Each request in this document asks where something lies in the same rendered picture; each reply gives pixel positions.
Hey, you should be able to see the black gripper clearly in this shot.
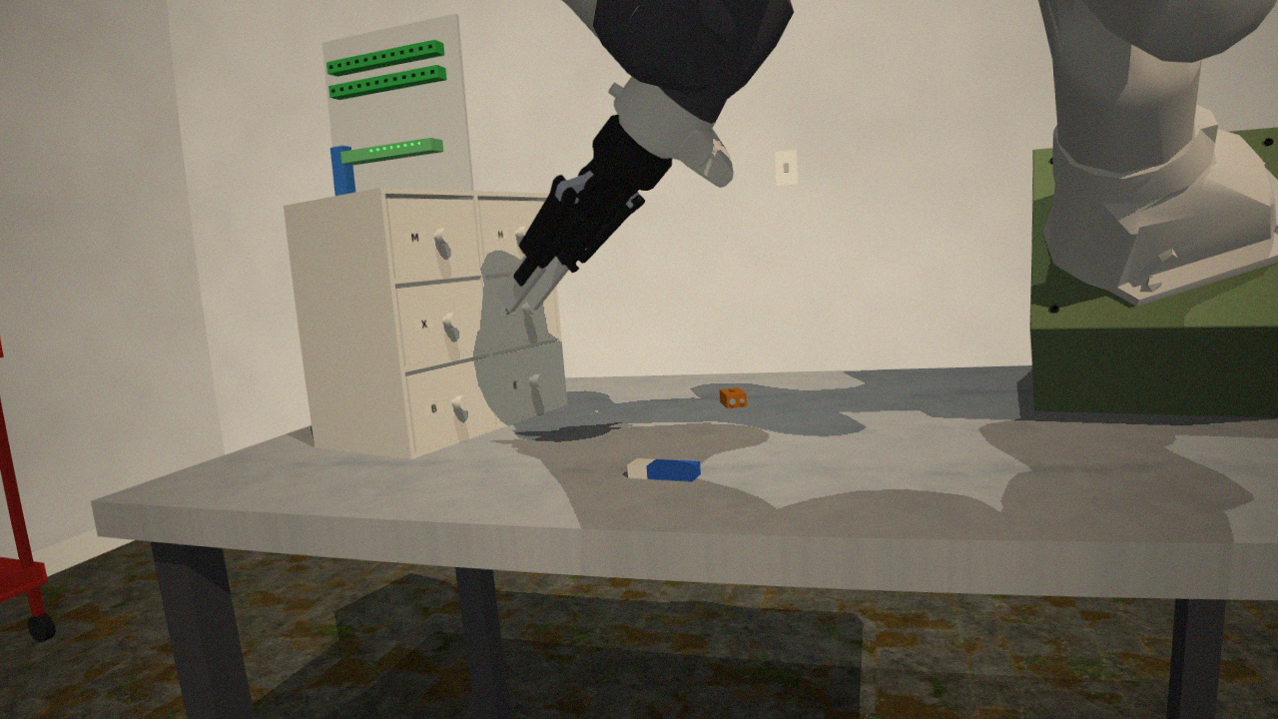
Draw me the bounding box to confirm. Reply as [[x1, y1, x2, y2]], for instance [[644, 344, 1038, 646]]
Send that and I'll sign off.
[[497, 114, 672, 313]]

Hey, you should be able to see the orange rectangular block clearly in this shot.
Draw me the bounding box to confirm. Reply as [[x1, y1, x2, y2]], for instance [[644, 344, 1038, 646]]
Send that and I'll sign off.
[[720, 387, 748, 407]]

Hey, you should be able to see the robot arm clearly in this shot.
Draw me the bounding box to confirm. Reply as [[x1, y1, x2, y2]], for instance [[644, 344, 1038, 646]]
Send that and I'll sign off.
[[562, 0, 1278, 307]]

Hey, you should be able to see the blue and white eraser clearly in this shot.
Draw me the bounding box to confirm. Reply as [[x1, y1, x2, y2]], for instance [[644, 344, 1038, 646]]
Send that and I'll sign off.
[[627, 458, 702, 481]]

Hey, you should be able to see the cream small chest of drawers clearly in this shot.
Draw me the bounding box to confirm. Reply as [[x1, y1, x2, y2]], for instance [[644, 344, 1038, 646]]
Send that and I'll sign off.
[[284, 188, 567, 458]]

